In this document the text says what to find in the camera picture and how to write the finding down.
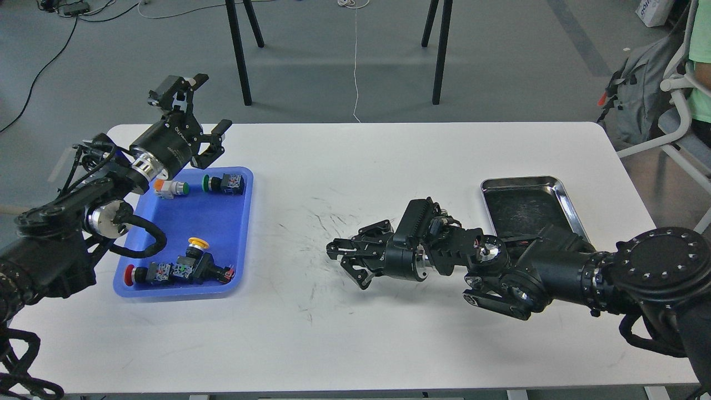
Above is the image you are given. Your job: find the grey backpack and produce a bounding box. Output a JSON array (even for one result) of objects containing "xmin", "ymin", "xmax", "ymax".
[{"xmin": 596, "ymin": 33, "xmax": 684, "ymax": 151}]

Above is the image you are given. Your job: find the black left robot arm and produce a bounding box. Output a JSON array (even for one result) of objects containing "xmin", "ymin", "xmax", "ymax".
[{"xmin": 1, "ymin": 73, "xmax": 232, "ymax": 399}]

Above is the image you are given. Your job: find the black right table leg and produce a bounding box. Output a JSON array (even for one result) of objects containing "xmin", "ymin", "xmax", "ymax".
[{"xmin": 420, "ymin": 1, "xmax": 454, "ymax": 106}]

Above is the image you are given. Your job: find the white hanging cord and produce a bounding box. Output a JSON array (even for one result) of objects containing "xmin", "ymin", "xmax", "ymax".
[{"xmin": 337, "ymin": 0, "xmax": 370, "ymax": 123}]

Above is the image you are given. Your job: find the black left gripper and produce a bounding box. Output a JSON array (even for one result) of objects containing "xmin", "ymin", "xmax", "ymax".
[{"xmin": 129, "ymin": 73, "xmax": 233, "ymax": 179}]

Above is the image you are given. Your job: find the yellow push button switch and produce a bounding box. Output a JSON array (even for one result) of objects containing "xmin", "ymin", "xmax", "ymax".
[{"xmin": 168, "ymin": 237, "xmax": 234, "ymax": 284}]

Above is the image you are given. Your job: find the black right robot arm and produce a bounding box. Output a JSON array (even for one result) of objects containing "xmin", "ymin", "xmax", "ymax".
[{"xmin": 327, "ymin": 198, "xmax": 710, "ymax": 393}]

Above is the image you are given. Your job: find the black left table leg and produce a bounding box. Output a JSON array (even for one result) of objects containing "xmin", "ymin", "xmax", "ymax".
[{"xmin": 224, "ymin": 1, "xmax": 265, "ymax": 107}]

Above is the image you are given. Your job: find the red push button switch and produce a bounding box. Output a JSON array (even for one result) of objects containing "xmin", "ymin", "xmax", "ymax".
[{"xmin": 123, "ymin": 262, "xmax": 173, "ymax": 287}]

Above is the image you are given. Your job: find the white cardboard box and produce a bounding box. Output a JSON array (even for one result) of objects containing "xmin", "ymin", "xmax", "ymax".
[{"xmin": 635, "ymin": 0, "xmax": 674, "ymax": 28}]

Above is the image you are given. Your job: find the metal tray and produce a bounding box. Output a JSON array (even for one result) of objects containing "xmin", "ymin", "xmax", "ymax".
[{"xmin": 480, "ymin": 176, "xmax": 589, "ymax": 241}]

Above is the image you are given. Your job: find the black floor cable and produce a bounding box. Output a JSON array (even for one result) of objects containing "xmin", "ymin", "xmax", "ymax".
[{"xmin": 0, "ymin": 0, "xmax": 139, "ymax": 135}]

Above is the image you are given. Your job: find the white chair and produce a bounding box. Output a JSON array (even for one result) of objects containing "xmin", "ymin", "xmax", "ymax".
[{"xmin": 617, "ymin": 0, "xmax": 711, "ymax": 234}]

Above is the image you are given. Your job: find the blue plastic tray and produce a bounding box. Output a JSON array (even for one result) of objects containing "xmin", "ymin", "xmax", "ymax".
[{"xmin": 113, "ymin": 166, "xmax": 254, "ymax": 299}]

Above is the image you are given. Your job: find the person in green shirt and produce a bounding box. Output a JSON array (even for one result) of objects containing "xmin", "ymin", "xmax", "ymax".
[{"xmin": 688, "ymin": 1, "xmax": 710, "ymax": 147}]

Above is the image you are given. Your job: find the green push button switch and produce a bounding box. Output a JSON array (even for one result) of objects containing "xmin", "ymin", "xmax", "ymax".
[{"xmin": 201, "ymin": 174, "xmax": 246, "ymax": 196}]

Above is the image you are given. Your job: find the black table leg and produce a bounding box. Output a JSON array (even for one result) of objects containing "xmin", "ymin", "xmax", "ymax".
[
  {"xmin": 420, "ymin": 1, "xmax": 454, "ymax": 106},
  {"xmin": 224, "ymin": 1, "xmax": 265, "ymax": 107}
]

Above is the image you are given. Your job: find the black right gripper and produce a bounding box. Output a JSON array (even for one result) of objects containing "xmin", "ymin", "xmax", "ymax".
[{"xmin": 327, "ymin": 198, "xmax": 437, "ymax": 289}]

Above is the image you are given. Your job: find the orange white push button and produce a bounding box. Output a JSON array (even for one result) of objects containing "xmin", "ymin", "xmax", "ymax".
[{"xmin": 152, "ymin": 179, "xmax": 190, "ymax": 199}]

